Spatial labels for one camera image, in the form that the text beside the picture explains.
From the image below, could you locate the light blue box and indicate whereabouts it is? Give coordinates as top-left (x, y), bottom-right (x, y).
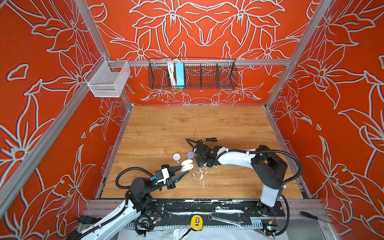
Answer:
top-left (175, 62), bottom-right (185, 89)

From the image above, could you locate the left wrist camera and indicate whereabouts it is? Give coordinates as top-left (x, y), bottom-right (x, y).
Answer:
top-left (151, 169), bottom-right (170, 185)

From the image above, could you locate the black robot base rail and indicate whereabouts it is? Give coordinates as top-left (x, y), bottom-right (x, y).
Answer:
top-left (149, 199), bottom-right (286, 230)

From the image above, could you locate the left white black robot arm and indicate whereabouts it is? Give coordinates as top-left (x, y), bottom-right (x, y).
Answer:
top-left (66, 164), bottom-right (193, 240)

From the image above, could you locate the white coiled cable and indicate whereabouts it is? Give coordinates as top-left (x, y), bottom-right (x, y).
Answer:
top-left (166, 59), bottom-right (177, 88)

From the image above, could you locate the white earbuds charging case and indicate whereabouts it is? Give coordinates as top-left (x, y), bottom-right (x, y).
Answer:
top-left (181, 159), bottom-right (194, 172)

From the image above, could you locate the yellow black handled screwdriver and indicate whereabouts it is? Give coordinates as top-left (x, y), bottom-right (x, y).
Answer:
top-left (201, 138), bottom-right (219, 142)

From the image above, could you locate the purple round puck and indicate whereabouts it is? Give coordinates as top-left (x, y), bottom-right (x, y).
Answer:
top-left (187, 151), bottom-right (195, 160)

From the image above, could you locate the yellow tape measure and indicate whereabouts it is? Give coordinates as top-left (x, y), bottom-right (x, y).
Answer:
top-left (190, 215), bottom-right (203, 231)

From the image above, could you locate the black wire wall basket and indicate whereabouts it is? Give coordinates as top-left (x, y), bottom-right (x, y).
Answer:
top-left (148, 58), bottom-right (238, 90)

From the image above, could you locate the clear mesh wall basket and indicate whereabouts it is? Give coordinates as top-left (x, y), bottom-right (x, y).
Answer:
top-left (85, 55), bottom-right (131, 98)

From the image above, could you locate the green handled screwdriver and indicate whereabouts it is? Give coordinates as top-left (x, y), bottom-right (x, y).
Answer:
top-left (78, 217), bottom-right (102, 225)

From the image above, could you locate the silver wrench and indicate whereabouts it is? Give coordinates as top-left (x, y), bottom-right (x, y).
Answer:
top-left (208, 215), bottom-right (244, 229)

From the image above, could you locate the white round puck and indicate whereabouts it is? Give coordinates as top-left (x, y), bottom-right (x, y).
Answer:
top-left (173, 153), bottom-right (181, 162)

